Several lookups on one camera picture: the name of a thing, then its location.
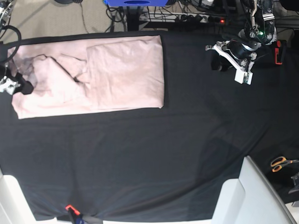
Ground pink T-shirt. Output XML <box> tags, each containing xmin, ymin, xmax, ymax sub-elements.
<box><xmin>9</xmin><ymin>35</ymin><xmax>164</xmax><ymax>119</ymax></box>

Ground red black clamp right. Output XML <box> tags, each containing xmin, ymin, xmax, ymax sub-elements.
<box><xmin>274</xmin><ymin>40</ymin><xmax>283</xmax><ymax>65</ymax></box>

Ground black stand column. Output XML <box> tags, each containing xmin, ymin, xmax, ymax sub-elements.
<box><xmin>125</xmin><ymin>6</ymin><xmax>142</xmax><ymax>31</ymax></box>

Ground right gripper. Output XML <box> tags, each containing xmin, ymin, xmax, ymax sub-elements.
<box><xmin>0</xmin><ymin>72</ymin><xmax>33</xmax><ymax>95</ymax></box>

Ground white power strip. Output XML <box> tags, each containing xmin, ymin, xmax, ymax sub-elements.
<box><xmin>139</xmin><ymin>11</ymin><xmax>209</xmax><ymax>23</ymax></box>

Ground red black clamp bottom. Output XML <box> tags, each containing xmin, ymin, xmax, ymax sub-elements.
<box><xmin>64</xmin><ymin>204</ymin><xmax>101</xmax><ymax>224</ymax></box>

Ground black table cloth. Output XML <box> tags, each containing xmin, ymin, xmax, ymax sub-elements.
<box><xmin>0</xmin><ymin>31</ymin><xmax>299</xmax><ymax>222</ymax></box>

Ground orange handled scissors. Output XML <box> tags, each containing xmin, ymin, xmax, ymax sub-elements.
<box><xmin>270</xmin><ymin>156</ymin><xmax>299</xmax><ymax>173</ymax></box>

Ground red black clamp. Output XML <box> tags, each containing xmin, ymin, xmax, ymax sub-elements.
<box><xmin>274</xmin><ymin>40</ymin><xmax>283</xmax><ymax>65</ymax></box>
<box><xmin>64</xmin><ymin>204</ymin><xmax>101</xmax><ymax>224</ymax></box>

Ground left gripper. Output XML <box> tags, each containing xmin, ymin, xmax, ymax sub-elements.
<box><xmin>205</xmin><ymin>40</ymin><xmax>257</xmax><ymax>71</ymax></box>

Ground dark metal tool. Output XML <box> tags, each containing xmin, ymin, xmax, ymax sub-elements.
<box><xmin>288</xmin><ymin>173</ymin><xmax>299</xmax><ymax>194</ymax></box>

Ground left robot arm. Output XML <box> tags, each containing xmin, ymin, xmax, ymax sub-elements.
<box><xmin>206</xmin><ymin>0</ymin><xmax>277</xmax><ymax>72</ymax></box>

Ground blue box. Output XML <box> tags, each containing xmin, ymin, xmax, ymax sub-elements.
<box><xmin>103</xmin><ymin>0</ymin><xmax>168</xmax><ymax>7</ymax></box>

